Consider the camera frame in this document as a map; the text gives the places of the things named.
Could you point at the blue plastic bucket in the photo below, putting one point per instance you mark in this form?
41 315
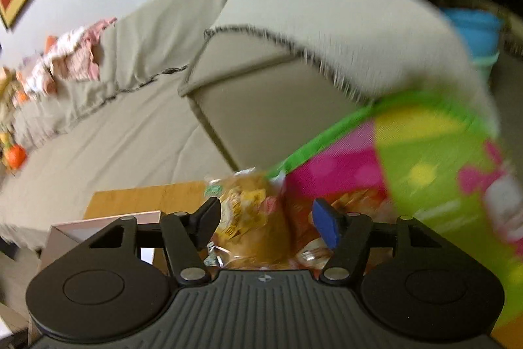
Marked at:
474 32

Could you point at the red snack bag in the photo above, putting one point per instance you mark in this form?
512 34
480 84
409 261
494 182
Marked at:
304 210

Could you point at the brown cardboard box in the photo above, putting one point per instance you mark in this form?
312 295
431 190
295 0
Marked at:
65 232

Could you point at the beige fringed throw blanket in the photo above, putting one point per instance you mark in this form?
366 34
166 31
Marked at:
347 26

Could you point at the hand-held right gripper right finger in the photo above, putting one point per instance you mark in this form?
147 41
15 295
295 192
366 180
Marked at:
327 224

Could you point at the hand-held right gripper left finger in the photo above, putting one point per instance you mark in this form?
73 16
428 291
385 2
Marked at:
209 216

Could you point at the orange toy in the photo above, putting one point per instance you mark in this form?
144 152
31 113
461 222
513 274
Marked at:
15 157

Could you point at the colourful cartoon play mat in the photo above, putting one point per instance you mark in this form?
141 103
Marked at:
429 169

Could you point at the beige sofa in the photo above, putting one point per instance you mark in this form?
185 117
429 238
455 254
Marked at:
143 120

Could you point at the pile of pink clothes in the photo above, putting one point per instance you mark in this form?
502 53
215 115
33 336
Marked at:
73 54

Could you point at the yellow label snack bag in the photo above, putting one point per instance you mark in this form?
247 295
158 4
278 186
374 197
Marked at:
249 214

